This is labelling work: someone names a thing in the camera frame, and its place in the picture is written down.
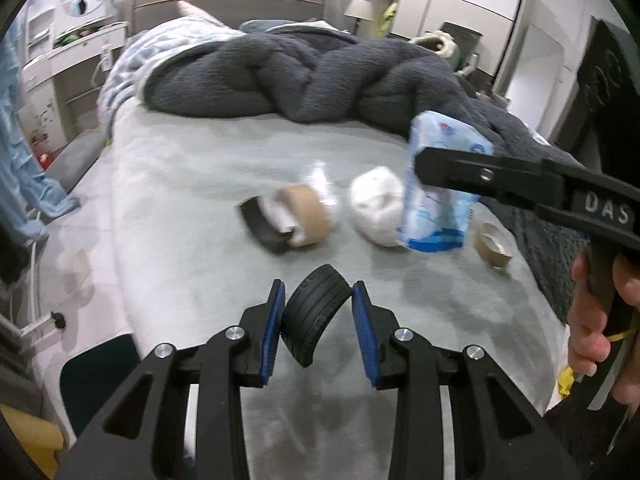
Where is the yellow curtain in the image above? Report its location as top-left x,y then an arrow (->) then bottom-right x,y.
1,405 -> 65,479

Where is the light blue hanging garment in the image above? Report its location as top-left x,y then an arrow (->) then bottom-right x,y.
1,26 -> 80,245

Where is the dark grey fleece blanket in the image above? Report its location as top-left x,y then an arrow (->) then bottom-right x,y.
142,26 -> 589,311

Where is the blue white tissue pack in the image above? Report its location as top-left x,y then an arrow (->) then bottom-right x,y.
397,109 -> 496,255

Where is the grey floor cushion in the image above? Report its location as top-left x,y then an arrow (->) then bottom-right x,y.
46,130 -> 106,193

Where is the dark teal trash bin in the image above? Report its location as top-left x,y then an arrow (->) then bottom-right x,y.
60,334 -> 141,437

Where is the black toy tyre piece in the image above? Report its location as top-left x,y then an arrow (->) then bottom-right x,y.
280,264 -> 352,367

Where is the white bedside lamp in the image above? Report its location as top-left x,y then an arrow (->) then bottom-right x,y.
343,0 -> 373,36

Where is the brown tape roll with plastic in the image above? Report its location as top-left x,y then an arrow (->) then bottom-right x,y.
268,159 -> 341,248

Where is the small brown tape roll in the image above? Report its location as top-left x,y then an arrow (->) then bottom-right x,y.
474,222 -> 514,269

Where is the crumpled white tissue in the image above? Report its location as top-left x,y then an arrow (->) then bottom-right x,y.
349,166 -> 404,248

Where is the right hand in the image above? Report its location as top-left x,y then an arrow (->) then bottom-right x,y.
567,250 -> 640,415

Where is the black curved plastic piece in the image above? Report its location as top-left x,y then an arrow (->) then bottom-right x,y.
238,196 -> 295,255

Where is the white clothes rack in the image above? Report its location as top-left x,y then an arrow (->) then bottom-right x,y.
1,240 -> 66,342

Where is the light blue patterned quilt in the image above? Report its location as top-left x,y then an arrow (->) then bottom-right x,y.
96,15 -> 243,138

